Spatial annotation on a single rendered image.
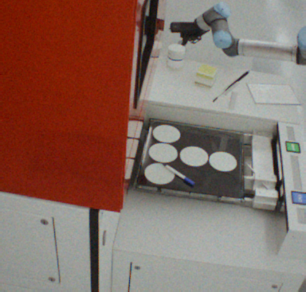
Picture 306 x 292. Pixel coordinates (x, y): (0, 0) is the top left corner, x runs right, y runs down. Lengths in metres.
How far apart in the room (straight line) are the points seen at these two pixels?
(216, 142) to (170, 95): 0.26
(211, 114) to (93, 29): 1.13
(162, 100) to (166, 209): 0.45
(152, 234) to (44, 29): 0.92
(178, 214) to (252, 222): 0.26
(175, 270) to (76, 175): 0.66
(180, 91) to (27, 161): 1.02
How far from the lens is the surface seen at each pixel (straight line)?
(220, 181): 1.68
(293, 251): 1.61
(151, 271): 1.61
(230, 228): 1.65
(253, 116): 1.90
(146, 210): 1.66
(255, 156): 1.85
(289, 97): 2.07
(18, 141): 1.03
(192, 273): 1.60
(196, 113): 1.89
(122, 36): 0.83
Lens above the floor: 2.06
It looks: 39 degrees down
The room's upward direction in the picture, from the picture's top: 6 degrees clockwise
